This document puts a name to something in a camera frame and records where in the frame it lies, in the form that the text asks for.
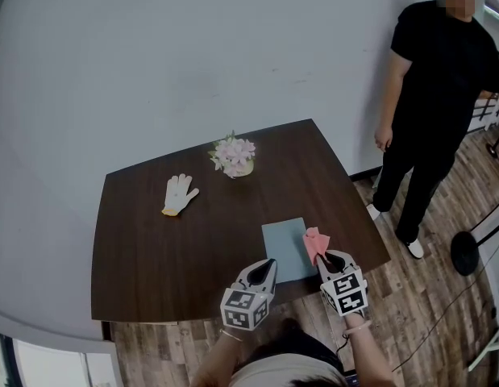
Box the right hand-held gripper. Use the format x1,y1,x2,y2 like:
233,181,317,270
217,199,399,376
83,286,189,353
315,249,369,318

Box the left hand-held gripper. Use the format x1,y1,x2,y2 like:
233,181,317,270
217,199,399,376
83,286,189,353
219,257,278,332

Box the pink cloth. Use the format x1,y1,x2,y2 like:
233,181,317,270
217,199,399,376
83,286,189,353
301,227,332,268

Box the blue-grey notebook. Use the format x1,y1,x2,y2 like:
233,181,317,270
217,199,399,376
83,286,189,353
260,216,319,285

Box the person's right forearm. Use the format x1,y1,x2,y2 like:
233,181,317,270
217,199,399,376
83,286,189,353
341,314,398,387

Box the person's left forearm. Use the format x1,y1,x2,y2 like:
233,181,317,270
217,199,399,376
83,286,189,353
190,328,245,387

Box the pink bangle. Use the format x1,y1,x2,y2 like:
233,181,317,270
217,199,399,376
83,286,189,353
342,319,372,336

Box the person's black trousers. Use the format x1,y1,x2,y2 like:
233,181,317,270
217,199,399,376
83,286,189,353
240,316,343,374

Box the person's beige shirt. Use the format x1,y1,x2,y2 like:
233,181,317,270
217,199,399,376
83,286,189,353
228,352,347,387

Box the white work glove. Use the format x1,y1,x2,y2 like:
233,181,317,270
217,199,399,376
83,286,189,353
161,173,201,217

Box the pink flowers in cream pot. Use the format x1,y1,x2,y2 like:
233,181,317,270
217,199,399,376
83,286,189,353
207,130,257,179

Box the white shelf with black bars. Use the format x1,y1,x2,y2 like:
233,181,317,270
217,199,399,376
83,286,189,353
466,52,499,136

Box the thin bracelet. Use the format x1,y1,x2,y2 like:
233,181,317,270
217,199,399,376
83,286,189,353
218,328,244,343

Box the black floor cable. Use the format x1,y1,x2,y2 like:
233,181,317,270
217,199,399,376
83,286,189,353
391,239,499,373

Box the window with dark frame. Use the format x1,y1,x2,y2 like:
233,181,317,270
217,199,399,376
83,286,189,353
0,331,115,387

